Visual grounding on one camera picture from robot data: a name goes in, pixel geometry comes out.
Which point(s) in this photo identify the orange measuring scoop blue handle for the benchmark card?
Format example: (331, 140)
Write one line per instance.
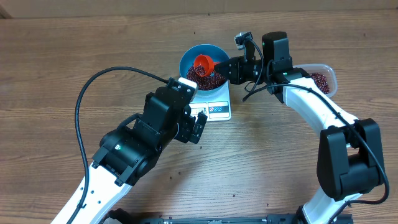
(205, 61)

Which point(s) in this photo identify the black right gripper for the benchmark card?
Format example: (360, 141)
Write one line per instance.
(237, 74)

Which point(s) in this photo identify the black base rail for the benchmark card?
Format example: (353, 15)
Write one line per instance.
(270, 219)

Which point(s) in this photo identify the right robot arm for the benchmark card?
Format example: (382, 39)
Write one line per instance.
(350, 167)

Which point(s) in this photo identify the red beans in bowl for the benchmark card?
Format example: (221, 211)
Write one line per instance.
(210, 82)

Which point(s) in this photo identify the clear plastic container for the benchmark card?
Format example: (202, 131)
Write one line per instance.
(326, 70)

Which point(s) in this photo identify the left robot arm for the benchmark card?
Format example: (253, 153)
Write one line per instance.
(130, 151)

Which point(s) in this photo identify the red beans in scoop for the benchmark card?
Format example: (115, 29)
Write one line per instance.
(200, 70)

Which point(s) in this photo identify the white digital kitchen scale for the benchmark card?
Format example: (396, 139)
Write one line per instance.
(215, 104)

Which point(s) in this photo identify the red adzuki beans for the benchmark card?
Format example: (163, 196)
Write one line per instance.
(321, 82)

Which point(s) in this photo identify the blue plastic bowl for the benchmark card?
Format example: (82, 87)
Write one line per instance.
(188, 58)

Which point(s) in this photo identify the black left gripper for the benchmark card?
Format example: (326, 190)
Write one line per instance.
(186, 124)

